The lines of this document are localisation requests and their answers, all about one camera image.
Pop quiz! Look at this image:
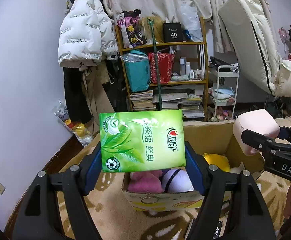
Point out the green tissue pack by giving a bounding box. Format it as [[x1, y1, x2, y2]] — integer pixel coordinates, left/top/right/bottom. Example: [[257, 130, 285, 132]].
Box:
[[100, 110, 186, 173]]

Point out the wooden bookshelf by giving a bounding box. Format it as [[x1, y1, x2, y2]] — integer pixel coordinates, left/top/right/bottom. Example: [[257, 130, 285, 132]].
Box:
[[114, 16, 210, 119]]

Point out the beige patterned blanket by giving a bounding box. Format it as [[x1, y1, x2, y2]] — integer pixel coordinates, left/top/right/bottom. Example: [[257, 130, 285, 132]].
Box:
[[57, 115, 291, 240]]

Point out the pink roll cake plush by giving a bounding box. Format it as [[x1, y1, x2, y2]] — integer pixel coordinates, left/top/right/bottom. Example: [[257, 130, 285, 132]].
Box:
[[233, 109, 280, 155]]

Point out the black box labelled 40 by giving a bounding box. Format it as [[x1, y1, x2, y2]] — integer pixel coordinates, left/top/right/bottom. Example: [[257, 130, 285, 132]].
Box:
[[163, 22, 183, 43]]

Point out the white haired plush doll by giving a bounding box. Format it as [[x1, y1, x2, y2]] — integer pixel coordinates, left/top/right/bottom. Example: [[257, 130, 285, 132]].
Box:
[[162, 168, 194, 193]]

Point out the beige hanging coat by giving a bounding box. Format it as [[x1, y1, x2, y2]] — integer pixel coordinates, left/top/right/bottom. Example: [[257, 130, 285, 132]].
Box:
[[82, 62, 114, 134]]

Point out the pink purple plush toy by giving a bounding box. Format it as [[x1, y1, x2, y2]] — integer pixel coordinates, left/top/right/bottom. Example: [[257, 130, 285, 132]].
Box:
[[128, 170, 164, 193]]

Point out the teal gift bag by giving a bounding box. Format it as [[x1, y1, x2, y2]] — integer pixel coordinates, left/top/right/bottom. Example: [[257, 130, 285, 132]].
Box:
[[120, 50, 151, 92]]

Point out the white rolling cart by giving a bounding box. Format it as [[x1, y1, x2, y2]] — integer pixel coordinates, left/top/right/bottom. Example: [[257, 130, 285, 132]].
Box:
[[208, 63, 240, 122]]

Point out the open cardboard box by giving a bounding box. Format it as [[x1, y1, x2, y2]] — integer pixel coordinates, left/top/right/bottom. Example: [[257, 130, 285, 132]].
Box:
[[122, 122, 264, 212]]

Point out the yellow bear plush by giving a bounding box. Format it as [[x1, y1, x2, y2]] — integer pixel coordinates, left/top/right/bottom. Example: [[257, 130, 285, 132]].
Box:
[[203, 153, 230, 172]]

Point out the clear plastic bag on shelf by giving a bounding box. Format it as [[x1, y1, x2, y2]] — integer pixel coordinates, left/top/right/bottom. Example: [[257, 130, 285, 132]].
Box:
[[178, 4, 203, 42]]

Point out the white puffer jacket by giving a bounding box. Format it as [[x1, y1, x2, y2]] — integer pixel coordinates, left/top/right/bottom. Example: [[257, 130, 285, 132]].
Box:
[[58, 0, 118, 68]]

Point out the cream reclining chair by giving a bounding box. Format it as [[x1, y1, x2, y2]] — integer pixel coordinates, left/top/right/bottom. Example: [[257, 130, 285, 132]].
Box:
[[218, 0, 291, 98]]

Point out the black tissue pack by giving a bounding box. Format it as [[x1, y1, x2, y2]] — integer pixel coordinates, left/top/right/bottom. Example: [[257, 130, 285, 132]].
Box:
[[185, 217, 224, 240]]

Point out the stack of books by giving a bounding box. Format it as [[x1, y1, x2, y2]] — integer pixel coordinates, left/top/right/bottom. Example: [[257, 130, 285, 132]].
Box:
[[130, 90, 156, 111]]

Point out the red gift bag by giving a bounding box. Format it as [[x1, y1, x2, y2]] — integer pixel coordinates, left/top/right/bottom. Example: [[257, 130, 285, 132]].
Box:
[[148, 51, 175, 84]]

